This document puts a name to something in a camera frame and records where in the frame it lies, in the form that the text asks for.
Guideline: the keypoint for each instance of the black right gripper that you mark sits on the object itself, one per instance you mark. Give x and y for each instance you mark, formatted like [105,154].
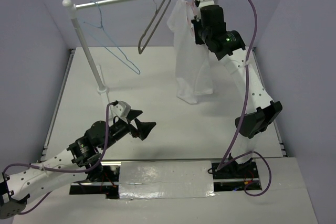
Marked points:
[196,23]

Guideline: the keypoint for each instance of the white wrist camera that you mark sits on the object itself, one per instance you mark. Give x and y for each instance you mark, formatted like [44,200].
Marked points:
[120,109]
[202,3]

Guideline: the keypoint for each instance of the silver foil sheet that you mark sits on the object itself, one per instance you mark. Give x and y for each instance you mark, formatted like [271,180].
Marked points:
[164,180]

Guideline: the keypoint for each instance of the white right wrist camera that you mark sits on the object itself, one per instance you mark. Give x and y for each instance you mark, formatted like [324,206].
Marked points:
[202,3]

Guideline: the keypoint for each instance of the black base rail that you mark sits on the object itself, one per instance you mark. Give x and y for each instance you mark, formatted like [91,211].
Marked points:
[230,178]

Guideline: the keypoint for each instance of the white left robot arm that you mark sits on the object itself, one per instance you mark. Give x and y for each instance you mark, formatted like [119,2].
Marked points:
[80,161]

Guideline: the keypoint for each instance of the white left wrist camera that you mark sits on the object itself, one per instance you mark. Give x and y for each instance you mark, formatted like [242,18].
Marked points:
[120,109]

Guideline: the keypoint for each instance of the white t shirt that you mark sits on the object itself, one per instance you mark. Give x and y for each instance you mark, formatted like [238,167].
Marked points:
[192,68]

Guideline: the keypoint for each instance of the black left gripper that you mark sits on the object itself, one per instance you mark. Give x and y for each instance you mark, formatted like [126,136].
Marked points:
[143,128]

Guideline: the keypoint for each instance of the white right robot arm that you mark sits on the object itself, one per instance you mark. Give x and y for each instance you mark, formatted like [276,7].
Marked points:
[259,109]

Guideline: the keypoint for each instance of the blue wire hanger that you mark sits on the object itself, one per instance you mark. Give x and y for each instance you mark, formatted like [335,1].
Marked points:
[126,61]

